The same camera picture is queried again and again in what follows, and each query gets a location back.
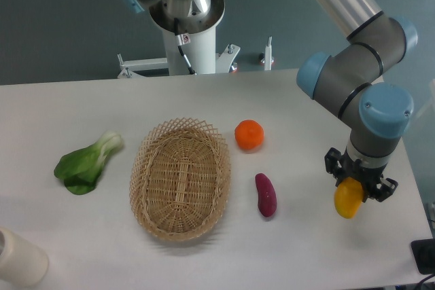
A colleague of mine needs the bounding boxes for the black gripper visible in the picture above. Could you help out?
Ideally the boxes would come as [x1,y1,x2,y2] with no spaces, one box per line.
[324,147,398,202]

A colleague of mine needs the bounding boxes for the yellow mango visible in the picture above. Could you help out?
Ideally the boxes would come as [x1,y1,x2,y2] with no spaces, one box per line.
[334,177,364,219]

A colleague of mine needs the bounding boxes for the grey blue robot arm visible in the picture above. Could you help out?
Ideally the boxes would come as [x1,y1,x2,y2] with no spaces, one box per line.
[120,0,417,201]

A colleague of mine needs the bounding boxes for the woven wicker basket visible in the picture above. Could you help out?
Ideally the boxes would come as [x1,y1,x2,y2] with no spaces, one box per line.
[129,117,231,242]

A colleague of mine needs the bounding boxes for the purple sweet potato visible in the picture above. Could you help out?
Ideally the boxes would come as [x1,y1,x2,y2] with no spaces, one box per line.
[255,173,277,218]

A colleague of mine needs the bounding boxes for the black device at edge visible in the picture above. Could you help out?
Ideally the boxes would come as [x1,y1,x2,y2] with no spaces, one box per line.
[411,238,435,275]

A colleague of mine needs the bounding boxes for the orange tangerine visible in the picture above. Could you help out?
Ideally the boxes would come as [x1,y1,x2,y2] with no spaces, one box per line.
[234,120,264,151]

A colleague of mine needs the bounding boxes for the green bok choy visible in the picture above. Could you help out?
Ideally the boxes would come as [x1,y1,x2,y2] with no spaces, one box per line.
[54,131,124,196]

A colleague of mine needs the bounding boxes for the cream white cylinder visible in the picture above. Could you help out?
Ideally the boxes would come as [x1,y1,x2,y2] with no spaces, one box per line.
[1,227,49,287]

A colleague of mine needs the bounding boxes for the white bracket with red foot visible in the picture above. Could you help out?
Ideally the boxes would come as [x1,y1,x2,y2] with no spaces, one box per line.
[258,36,275,71]

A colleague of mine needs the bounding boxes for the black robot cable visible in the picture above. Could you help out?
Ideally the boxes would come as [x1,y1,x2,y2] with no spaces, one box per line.
[173,17,197,75]

